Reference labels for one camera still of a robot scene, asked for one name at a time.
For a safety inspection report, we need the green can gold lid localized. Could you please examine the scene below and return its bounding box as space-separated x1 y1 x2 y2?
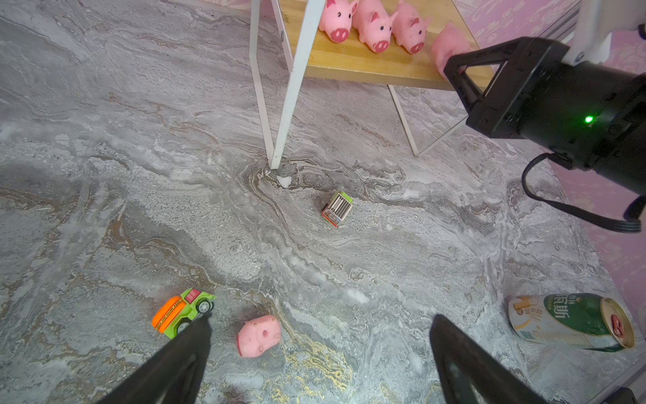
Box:
507 293 636 352

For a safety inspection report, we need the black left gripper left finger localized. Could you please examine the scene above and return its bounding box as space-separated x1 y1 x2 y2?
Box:
100 314 212 404

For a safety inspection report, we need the orange green toy truck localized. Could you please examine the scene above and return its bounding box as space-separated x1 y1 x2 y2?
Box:
151 288 216 339

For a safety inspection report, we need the wooden two-tier shelf white frame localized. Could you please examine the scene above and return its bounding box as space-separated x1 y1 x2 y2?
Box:
249 1 452 170

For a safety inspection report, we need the pink toy pig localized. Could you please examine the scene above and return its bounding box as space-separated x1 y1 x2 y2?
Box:
431 22 473 79
393 0 432 55
353 0 399 54
318 0 358 44
237 315 282 358

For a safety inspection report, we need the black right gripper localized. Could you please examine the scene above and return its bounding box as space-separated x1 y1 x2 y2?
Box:
444 37 645 195

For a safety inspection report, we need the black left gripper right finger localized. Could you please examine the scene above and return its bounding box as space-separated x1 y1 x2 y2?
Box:
429 314 546 403

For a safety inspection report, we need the green truck with grille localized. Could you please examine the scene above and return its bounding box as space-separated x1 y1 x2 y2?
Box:
321 191 353 227

